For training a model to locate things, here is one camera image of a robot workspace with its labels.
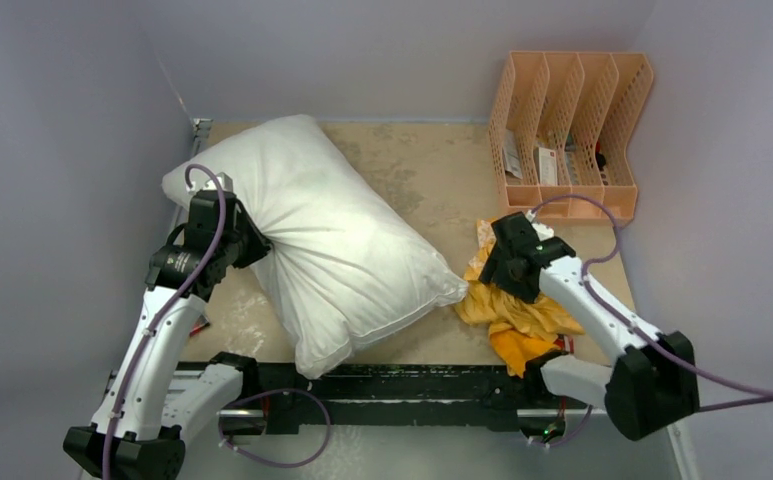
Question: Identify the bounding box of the pink plastic file organizer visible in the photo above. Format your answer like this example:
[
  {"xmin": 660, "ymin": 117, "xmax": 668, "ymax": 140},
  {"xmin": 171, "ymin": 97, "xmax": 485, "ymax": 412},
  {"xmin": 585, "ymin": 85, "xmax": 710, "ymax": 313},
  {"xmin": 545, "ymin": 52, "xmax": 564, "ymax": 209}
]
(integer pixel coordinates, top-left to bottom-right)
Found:
[{"xmin": 487, "ymin": 51, "xmax": 655, "ymax": 225}]

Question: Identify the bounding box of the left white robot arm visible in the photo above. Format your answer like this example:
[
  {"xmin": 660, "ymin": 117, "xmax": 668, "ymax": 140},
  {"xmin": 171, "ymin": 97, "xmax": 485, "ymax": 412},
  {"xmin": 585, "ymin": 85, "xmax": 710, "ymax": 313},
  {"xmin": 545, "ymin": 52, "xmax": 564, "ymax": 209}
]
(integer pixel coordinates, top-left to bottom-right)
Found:
[{"xmin": 63, "ymin": 190, "xmax": 270, "ymax": 479}]

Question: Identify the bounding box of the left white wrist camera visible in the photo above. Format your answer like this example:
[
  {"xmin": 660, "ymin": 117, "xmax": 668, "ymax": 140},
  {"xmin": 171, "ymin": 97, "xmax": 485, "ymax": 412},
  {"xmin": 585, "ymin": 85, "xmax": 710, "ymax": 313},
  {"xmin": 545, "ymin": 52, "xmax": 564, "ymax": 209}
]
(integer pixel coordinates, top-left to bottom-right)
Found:
[{"xmin": 187, "ymin": 172, "xmax": 234, "ymax": 195}]

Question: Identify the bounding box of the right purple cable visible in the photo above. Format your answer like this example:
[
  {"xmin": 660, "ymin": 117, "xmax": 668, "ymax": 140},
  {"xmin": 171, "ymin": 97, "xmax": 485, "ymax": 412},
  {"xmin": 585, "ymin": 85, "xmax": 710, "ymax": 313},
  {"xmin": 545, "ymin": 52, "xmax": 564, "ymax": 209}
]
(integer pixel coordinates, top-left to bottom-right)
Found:
[{"xmin": 526, "ymin": 193, "xmax": 773, "ymax": 450}]

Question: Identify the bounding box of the marker pen pack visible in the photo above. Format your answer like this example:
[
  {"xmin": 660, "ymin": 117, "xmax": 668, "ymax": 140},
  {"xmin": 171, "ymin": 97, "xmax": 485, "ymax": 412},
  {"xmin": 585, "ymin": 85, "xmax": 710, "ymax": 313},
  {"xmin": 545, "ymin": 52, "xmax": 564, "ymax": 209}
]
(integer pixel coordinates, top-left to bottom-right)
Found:
[{"xmin": 189, "ymin": 315, "xmax": 211, "ymax": 337}]

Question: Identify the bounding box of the white paper packet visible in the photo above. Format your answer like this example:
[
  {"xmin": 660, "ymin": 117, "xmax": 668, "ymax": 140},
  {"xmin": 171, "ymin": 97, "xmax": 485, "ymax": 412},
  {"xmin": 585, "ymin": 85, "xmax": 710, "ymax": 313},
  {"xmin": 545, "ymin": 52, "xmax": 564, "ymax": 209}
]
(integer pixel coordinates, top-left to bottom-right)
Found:
[{"xmin": 502, "ymin": 130, "xmax": 524, "ymax": 181}]

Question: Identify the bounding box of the white label box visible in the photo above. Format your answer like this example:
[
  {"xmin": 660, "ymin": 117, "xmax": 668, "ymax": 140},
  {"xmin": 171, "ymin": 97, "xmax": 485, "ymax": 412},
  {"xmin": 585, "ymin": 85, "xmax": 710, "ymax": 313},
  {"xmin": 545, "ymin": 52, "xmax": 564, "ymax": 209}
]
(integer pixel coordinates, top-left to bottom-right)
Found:
[{"xmin": 534, "ymin": 146, "xmax": 559, "ymax": 186}]

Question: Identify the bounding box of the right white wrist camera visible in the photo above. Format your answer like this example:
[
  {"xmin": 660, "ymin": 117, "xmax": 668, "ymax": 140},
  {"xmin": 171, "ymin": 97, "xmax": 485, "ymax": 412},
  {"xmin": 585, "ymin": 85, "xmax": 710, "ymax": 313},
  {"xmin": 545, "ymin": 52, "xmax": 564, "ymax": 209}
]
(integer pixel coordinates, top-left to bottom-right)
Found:
[{"xmin": 524, "ymin": 210, "xmax": 555, "ymax": 241}]

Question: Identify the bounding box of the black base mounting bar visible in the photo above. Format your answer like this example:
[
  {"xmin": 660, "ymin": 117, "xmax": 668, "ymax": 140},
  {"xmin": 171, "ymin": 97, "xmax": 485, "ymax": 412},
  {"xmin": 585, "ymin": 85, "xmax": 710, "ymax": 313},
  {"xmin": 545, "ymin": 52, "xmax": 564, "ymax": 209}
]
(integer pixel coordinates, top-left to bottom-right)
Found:
[{"xmin": 196, "ymin": 361, "xmax": 590, "ymax": 439}]

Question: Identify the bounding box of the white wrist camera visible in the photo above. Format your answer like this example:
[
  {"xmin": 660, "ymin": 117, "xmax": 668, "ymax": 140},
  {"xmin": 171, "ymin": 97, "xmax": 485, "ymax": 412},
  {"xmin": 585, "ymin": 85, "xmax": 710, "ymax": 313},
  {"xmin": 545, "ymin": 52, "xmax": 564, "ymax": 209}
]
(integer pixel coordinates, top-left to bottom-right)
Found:
[
  {"xmin": 524, "ymin": 210, "xmax": 555, "ymax": 241},
  {"xmin": 187, "ymin": 172, "xmax": 234, "ymax": 195}
]

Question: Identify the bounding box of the orange cartoon pillowcase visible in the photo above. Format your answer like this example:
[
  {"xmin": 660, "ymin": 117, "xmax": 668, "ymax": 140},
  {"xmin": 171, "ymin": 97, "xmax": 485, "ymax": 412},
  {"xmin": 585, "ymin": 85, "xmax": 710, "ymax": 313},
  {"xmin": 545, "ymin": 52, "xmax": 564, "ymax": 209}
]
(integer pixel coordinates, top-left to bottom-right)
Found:
[{"xmin": 455, "ymin": 219, "xmax": 585, "ymax": 378}]

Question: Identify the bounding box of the white pillow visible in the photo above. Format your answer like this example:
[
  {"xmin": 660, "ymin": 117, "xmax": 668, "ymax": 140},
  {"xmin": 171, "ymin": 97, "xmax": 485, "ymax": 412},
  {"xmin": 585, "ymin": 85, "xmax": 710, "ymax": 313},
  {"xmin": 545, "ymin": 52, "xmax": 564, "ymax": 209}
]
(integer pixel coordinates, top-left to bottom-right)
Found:
[{"xmin": 161, "ymin": 115, "xmax": 468, "ymax": 379}]

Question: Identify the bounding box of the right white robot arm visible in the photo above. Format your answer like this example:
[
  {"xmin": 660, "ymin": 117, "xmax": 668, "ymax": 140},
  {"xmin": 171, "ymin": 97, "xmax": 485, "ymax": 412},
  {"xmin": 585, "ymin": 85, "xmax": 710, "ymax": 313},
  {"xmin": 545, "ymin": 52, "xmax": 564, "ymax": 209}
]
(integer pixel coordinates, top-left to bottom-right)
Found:
[{"xmin": 480, "ymin": 213, "xmax": 701, "ymax": 441}]

